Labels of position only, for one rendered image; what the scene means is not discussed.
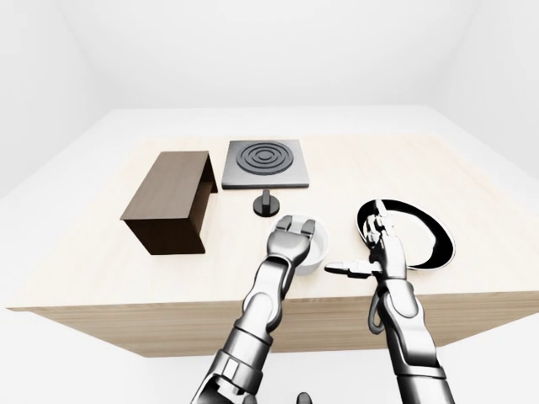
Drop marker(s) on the silver robot left hand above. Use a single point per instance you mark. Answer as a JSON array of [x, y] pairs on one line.
[[290, 244]]

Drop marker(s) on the silver robot right hand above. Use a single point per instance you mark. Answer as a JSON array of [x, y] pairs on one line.
[[389, 261]]

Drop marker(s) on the white bowl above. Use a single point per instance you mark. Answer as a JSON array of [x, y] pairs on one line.
[[321, 244]]

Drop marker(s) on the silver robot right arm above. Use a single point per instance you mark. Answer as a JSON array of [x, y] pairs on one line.
[[408, 336]]

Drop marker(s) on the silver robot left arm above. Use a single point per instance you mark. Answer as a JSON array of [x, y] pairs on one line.
[[257, 320]]

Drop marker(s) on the dark brown wooden cabinet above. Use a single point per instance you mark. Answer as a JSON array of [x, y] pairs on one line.
[[164, 189]]

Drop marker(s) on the round black knob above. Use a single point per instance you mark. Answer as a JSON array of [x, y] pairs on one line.
[[267, 206]]

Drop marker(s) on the black dish with white rim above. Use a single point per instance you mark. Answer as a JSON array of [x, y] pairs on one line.
[[404, 208]]

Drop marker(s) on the flat dark stove plate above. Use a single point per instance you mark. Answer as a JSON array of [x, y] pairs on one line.
[[290, 174]]

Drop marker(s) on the small dark shape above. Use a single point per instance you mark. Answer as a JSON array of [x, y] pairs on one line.
[[304, 398]]

